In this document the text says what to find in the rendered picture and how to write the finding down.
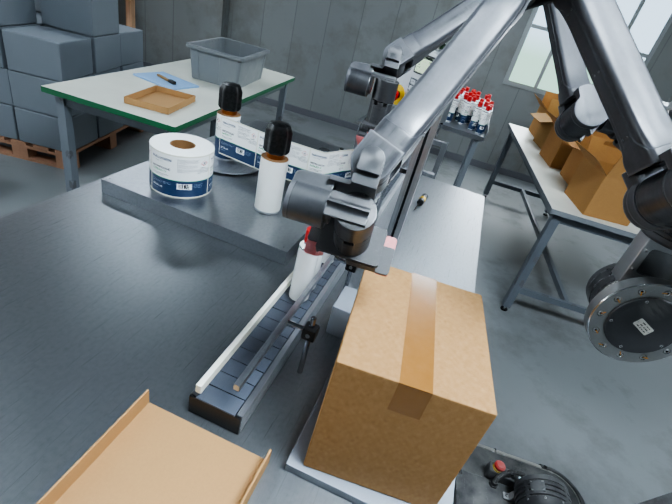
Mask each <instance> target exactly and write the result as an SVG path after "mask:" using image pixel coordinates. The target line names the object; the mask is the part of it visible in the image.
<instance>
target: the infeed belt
mask: <svg viewBox="0 0 672 504"><path fill-rule="evenodd" d="M400 175H401V173H400V172H399V171H398V173H397V174H396V176H394V178H393V179H392V181H390V183H389V185H388V186H387V188H386V191H385V195H384V198H385V197H386V195H387V194H388V192H389V191H390V189H391V188H392V187H393V185H394V184H395V182H396V181H397V179H398V178H399V176H400ZM384 198H383V200H384ZM340 263H341V262H338V261H335V260H334V262H333V264H331V265H330V266H329V267H328V269H327V270H326V271H325V273H324V274H323V276H322V277H321V278H320V280H319V281H318V282H317V284H316V288H315V290H313V291H311V292H310V294H309V298H308V301H307V302H305V303H302V305H301V306H300V307H299V309H298V310H297V312H296V313H295V314H294V316H293V317H292V319H291V321H294V322H296V323H298V324H299V323H300V321H301V320H302V318H303V317H304V315H305V314H306V312H307V311H308V309H309V308H310V307H311V305H312V304H313V302H314V301H315V299H316V298H317V296H318V295H319V293H320V292H321V290H322V289H323V287H324V286H325V285H326V283H327V282H328V280H329V279H330V277H331V276H332V274H333V273H334V271H335V270H336V268H337V267H338V266H339V264H340ZM290 286H291V284H290ZM290 286H289V287H288V288H287V289H286V290H285V292H284V293H283V294H282V295H281V297H280V298H279V299H278V300H277V301H276V303H275V304H274V305H273V306H272V308H271V309H270V310H269V311H268V312H267V314H266V315H265V316H264V317H263V319H262V320H261V321H260V322H259V323H258V325H257V326H256V327H255V328H254V330H253V331H252V332H251V333H250V334H249V336H248V337H247V338H246V339H245V341H244V342H243V343H242V344H241V345H240V347H239V348H238V349H237V350H236V351H235V353H234V354H233V355H232V356H231V358H230V359H229V360H228V361H227V362H226V364H225V365H224V366H223V367H222V369H221V370H220V371H219V372H218V373H217V375H216V376H215V377H214V378H213V380H212V381H211V382H210V383H209V384H208V386H207V387H206V388H205V389H204V391H203V392H202V393H201V394H198V395H197V396H196V399H198V400H200V401H202V402H204V403H207V404H209V405H211V406H213V407H215V408H217V409H219V410H221V411H223V412H225V413H227V414H229V415H232V416H234V417H235V416H236V415H237V413H238V412H239V410H240V409H241V407H242V406H243V405H244V403H245V402H246V400H247V399H248V397H249V396H250V394H251V393H252V391H253V390H254V388H255V387H256V386H257V384H258V383H259V381H260V380H261V378H262V377H263V375H264V374H265V372H266V371H267V369H268V368H269V367H270V365H271V364H272V362H273V361H274V359H275V358H276V356H277V355H278V353H279V352H280V350H281V349H282V347H283V346H284V345H285V343H286V342H287V340H288V339H289V337H290V336H291V334H292V333H293V331H294V330H295V328H293V327H291V326H288V325H287V326H286V327H285V328H284V330H283V331H282V332H281V334H280V335H279V337H278V338H277V339H276V341H275V342H274V344H273V345H272V346H271V348H270V349H269V351H268V352H267V353H266V355H265V356H264V357H263V359H262V360H261V362H260V363H259V364H258V366H257V367H256V369H255V370H254V371H253V373H252V374H251V376H250V377H249V378H248V380H247V381H246V382H245V384H244V385H243V387H242V388H241V389H240V391H239V392H238V391H236V390H234V389H233V386H234V383H235V382H236V380H237V379H238V378H239V376H240V375H241V374H242V372H243V371H244V370H245V368H246V367H247V366H248V364H249V363H250V362H251V360H252V359H253V358H254V356H255V355H256V354H257V352H258V351H259V350H260V348H261V347H262V346H263V344H264V343H265V342H266V340H267V339H268V338H269V336H270V335H271V334H272V332H273V331H274V330H275V328H276V327H277V326H278V324H279V323H280V322H281V320H282V319H283V318H284V316H285V315H286V314H287V312H288V311H289V310H290V308H291V307H292V306H293V304H294V303H295V302H293V301H291V300H290V299H289V291H290Z"/></svg>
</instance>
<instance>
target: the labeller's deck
mask: <svg viewBox="0 0 672 504"><path fill-rule="evenodd" d="M258 175H259V171H257V172H254V173H251V174H244V175H229V174H221V173H215V172H213V178H212V189H211V191H210V192H209V193H208V194H207V195H205V196H202V197H198V198H189V199H183V198H174V197H169V196H165V195H162V194H160V193H158V192H156V191H155V190H153V189H152V188H151V186H150V164H149V161H146V162H143V163H141V164H138V165H135V166H133V167H130V168H128V169H125V170H122V171H120V172H117V173H115V174H112V175H109V176H107V177H104V178H101V189H102V192H103V193H105V194H108V195H110V196H113V197H115V198H118V199H120V200H123V201H125V202H128V203H130V204H133V205H135V206H138V207H140V208H143V209H145V210H148V211H150V212H152V213H155V214H157V215H160V216H162V217H165V218H167V219H170V220H172V221H175V222H177V223H180V224H182V225H185V226H187V227H190V228H192V229H195V230H197V231H200V232H202V233H205V234H207V235H210V236H212V237H215V238H217V239H220V240H222V241H225V242H227V243H230V244H232V245H235V246H237V247H240V248H242V249H245V250H247V251H250V252H252V253H255V254H257V255H260V256H262V257H265V258H267V259H270V260H272V261H275V262H277V263H280V264H282V265H285V264H286V263H287V262H288V261H289V260H290V259H291V258H292V257H293V255H294V254H295V253H296V252H297V251H298V248H299V243H300V242H301V241H302V240H304V238H305V234H306V230H307V228H308V227H310V225H307V224H304V223H301V222H298V221H294V220H291V219H288V218H285V217H283V216H282V207H283V201H284V197H285V194H286V191H287V189H288V186H289V184H290V182H291V181H289V180H285V184H284V190H283V196H282V202H281V207H280V212H279V213H277V214H275V215H266V214H262V213H259V212H258V211H256V210H255V208H254V204H255V196H256V189H257V182H258Z"/></svg>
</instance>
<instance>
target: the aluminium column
mask: <svg viewBox="0 0 672 504"><path fill-rule="evenodd" d="M442 115H443V113H442V114H441V115H440V117H439V118H438V119H437V120H436V122H435V123H434V124H433V125H432V126H431V128H430V129H429V130H428V131H427V133H426V134H425V135H424V138H422V139H421V140H420V142H419V143H418V145H417V146H416V148H415V149H414V151H413V153H412V156H411V159H410V162H409V165H408V168H407V171H406V174H405V177H404V180H403V183H402V186H401V189H400V192H399V195H398V198H397V201H396V204H395V207H394V210H393V213H392V216H391V219H390V222H389V225H388V228H387V232H388V233H387V236H390V237H393V238H396V239H397V242H398V239H399V236H400V233H401V231H402V228H403V225H404V222H405V219H406V216H407V214H408V211H409V208H410V205H411V202H412V200H413V197H414V194H415V191H416V188H417V185H418V183H419V180H420V177H421V174H422V171H423V169H424V166H425V163H426V160H427V157H428V154H429V152H430V149H431V146H432V143H433V140H434V138H435V135H436V132H437V129H438V126H439V123H440V121H441V118H442Z"/></svg>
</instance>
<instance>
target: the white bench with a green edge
mask: <svg viewBox="0 0 672 504"><path fill-rule="evenodd" d="M146 72H165V73H168V74H170V75H173V76H175V77H178V78H180V79H183V80H185V81H188V82H191V83H193V84H196V85H198V86H199V88H191V89H181V90H176V91H180V92H184V93H188V94H191V95H195V96H196V98H195V102H194V103H192V104H190V105H188V106H186V107H184V108H182V109H179V110H177V111H175V112H173V113H171V114H169V115H166V114H163V113H159V112H155V111H151V110H148V109H144V108H140V107H137V106H133V105H129V104H125V103H124V96H126V95H129V94H132V93H135V92H138V91H141V90H143V89H146V88H149V87H152V86H155V85H156V84H153V83H151V82H148V81H146V80H144V79H141V78H139V77H136V76H134V75H133V73H146ZM294 80H295V77H292V76H289V75H286V74H282V73H279V72H275V71H272V70H268V69H265V68H263V71H262V76H261V79H259V80H257V81H255V82H252V83H250V84H248V85H246V86H244V87H242V92H243V95H242V104H241V107H243V106H245V105H248V104H250V103H252V102H254V101H256V100H259V99H261V98H263V97H265V96H267V95H270V94H272V93H274V92H276V91H278V90H280V93H279V99H278V106H277V113H276V119H275V120H280V121H282V119H283V113H284V107H285V100H286V94H287V88H288V83H290V82H293V81H294ZM219 87H220V86H219V85H216V84H212V83H209V82H205V81H201V80H198V79H194V78H192V71H191V59H186V60H181V61H175V62H169V63H164V64H158V65H153V66H147V67H142V68H136V69H131V70H125V71H119V72H114V73H108V74H103V75H97V76H92V77H86V78H80V79H75V80H69V81H64V82H58V83H53V84H47V85H41V92H45V93H48V94H51V95H54V96H55V101H56V109H57V117H58V125H59V133H60V141H61V150H62V158H63V166H64V174H65V182H66V190H67V192H68V191H71V190H74V189H76V188H79V187H80V185H79V175H78V165H77V156H76V146H75V137H74V127H73V117H72V108H73V109H76V110H79V111H83V112H86V113H89V114H92V115H95V116H99V117H102V118H105V119H108V120H111V121H115V122H118V123H121V124H124V125H127V126H131V127H134V128H137V129H140V130H143V131H147V132H150V133H153V134H156V135H158V134H163V133H183V134H184V133H186V132H188V131H190V130H192V129H195V128H197V127H199V126H201V125H203V124H206V123H208V122H210V121H211V125H210V137H211V136H214V135H215V134H216V120H217V111H218V110H221V108H220V107H219V105H218V99H219Z"/></svg>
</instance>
